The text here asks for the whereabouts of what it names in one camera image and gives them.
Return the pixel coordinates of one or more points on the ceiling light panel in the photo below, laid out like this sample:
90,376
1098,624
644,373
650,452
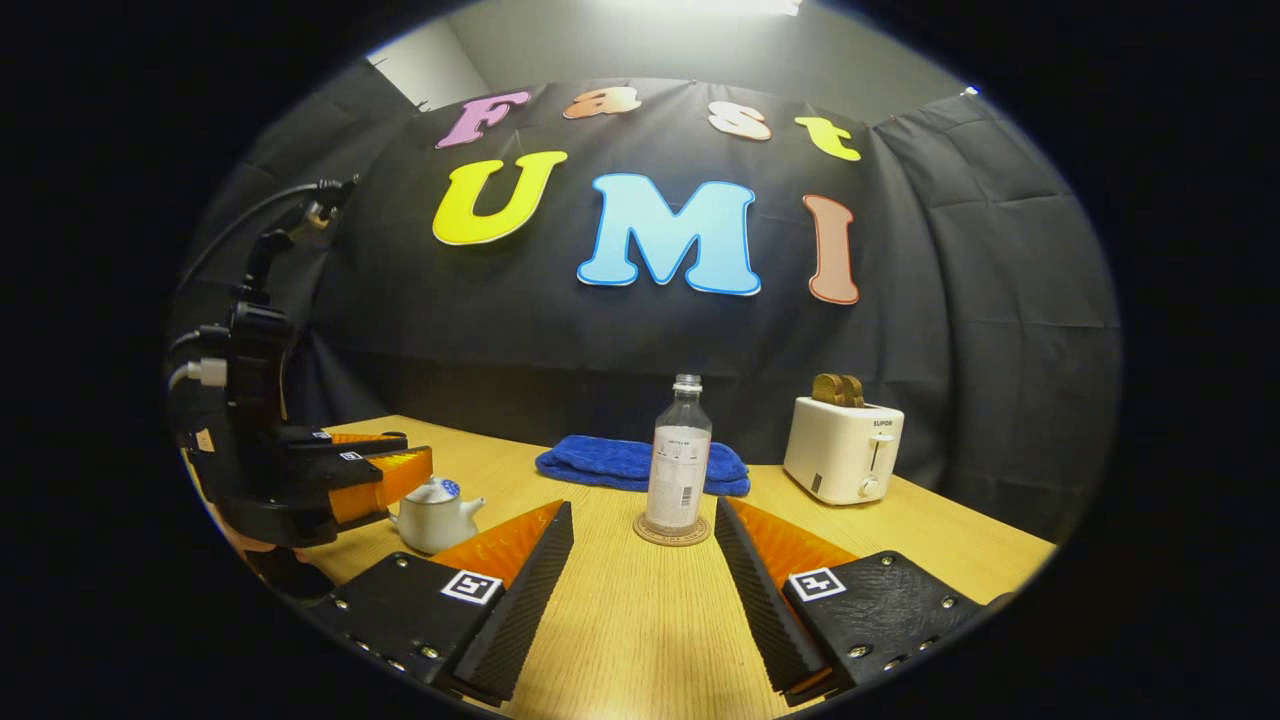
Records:
715,5

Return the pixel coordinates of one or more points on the white toaster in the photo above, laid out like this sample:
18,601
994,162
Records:
835,455

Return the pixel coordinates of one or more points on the blue towel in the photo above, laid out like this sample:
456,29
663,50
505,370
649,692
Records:
600,462

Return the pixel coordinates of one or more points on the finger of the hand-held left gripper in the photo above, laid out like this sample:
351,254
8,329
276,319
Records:
340,443
385,480

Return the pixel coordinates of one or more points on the white ceramic teacup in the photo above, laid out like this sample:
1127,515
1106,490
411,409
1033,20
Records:
435,525

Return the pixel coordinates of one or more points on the brown toast slice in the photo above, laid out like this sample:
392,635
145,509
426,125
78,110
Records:
855,392
827,388

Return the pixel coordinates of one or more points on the black backdrop cloth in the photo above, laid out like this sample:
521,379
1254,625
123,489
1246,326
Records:
950,320

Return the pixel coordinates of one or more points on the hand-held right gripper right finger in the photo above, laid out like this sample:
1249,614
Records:
765,610

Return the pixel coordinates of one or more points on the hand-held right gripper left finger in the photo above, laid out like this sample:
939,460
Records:
520,610

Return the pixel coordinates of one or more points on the clear plastic water bottle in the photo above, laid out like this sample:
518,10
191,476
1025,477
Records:
678,470

